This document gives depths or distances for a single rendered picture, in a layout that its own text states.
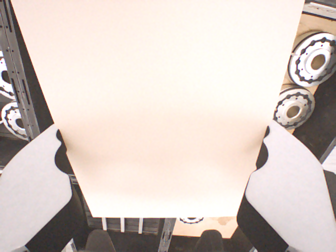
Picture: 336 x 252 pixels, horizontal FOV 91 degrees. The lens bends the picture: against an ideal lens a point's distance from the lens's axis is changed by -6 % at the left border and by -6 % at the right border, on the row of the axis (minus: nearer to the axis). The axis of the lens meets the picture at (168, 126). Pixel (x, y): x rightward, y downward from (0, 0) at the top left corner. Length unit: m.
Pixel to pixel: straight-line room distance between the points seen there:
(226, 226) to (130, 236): 0.37
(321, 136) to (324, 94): 0.09
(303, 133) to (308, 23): 0.24
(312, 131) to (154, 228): 0.61
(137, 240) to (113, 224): 0.11
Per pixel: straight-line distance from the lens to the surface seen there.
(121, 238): 0.79
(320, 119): 0.49
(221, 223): 0.76
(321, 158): 0.48
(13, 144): 0.59
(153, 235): 0.80
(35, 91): 0.39
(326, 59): 0.45
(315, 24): 0.47
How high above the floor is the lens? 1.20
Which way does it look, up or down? 60 degrees down
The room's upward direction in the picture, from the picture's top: 179 degrees counter-clockwise
